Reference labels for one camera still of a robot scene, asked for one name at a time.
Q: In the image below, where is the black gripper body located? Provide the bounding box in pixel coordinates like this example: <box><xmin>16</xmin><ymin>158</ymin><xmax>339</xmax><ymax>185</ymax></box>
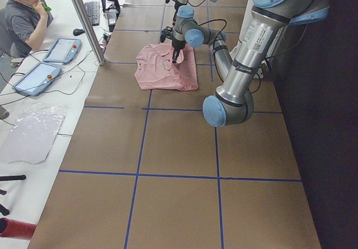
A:
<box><xmin>172</xmin><ymin>38</ymin><xmax>185</xmax><ymax>53</ymax></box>

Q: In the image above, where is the pink Snoopy t-shirt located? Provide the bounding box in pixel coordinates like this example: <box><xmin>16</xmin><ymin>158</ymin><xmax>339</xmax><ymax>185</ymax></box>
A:
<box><xmin>134</xmin><ymin>44</ymin><xmax>199</xmax><ymax>91</ymax></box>

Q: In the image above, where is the black keyboard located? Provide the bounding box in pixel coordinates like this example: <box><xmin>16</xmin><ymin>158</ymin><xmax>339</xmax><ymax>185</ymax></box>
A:
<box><xmin>84</xmin><ymin>1</ymin><xmax>100</xmax><ymax>26</ymax></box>

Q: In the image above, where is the black computer mouse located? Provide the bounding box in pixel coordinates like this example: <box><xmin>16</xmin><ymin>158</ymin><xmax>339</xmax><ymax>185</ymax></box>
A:
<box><xmin>73</xmin><ymin>29</ymin><xmax>85</xmax><ymax>36</ymax></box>

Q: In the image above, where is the upper blue teach pendant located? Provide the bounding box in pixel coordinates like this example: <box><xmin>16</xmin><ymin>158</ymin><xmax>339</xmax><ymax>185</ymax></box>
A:
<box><xmin>43</xmin><ymin>38</ymin><xmax>82</xmax><ymax>64</ymax></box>

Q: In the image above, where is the blue teach pendant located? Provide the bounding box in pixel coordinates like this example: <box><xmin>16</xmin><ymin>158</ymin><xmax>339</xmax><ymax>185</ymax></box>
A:
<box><xmin>12</xmin><ymin>62</ymin><xmax>62</xmax><ymax>96</ymax></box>
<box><xmin>43</xmin><ymin>38</ymin><xmax>82</xmax><ymax>64</ymax></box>

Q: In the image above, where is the brown paper table cover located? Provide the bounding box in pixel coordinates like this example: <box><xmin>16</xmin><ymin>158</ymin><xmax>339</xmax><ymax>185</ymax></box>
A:
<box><xmin>29</xmin><ymin>0</ymin><xmax>320</xmax><ymax>248</ymax></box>

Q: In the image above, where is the lower blue teach pendant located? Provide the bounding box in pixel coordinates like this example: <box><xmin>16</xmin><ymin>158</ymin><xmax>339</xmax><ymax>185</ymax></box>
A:
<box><xmin>12</xmin><ymin>62</ymin><xmax>62</xmax><ymax>96</ymax></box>

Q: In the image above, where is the seated person grey shirt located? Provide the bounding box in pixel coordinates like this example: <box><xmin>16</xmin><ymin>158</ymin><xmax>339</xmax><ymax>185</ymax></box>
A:
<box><xmin>5</xmin><ymin>0</ymin><xmax>53</xmax><ymax>58</ymax></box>

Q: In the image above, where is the clear plastic bag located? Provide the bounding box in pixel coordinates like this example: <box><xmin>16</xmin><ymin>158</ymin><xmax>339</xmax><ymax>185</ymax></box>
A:
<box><xmin>1</xmin><ymin>102</ymin><xmax>69</xmax><ymax>165</ymax></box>

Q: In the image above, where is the red tube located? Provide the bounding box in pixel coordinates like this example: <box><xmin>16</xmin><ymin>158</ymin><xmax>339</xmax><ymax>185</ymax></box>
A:
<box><xmin>1</xmin><ymin>218</ymin><xmax>37</xmax><ymax>240</ymax></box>

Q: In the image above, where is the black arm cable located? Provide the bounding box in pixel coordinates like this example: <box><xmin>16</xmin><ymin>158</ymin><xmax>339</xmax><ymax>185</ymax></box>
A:
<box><xmin>195</xmin><ymin>18</ymin><xmax>228</xmax><ymax>48</ymax></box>

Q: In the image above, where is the aluminium frame post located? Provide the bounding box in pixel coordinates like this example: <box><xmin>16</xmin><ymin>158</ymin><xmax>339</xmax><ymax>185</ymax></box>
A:
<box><xmin>72</xmin><ymin>0</ymin><xmax>105</xmax><ymax>65</ymax></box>

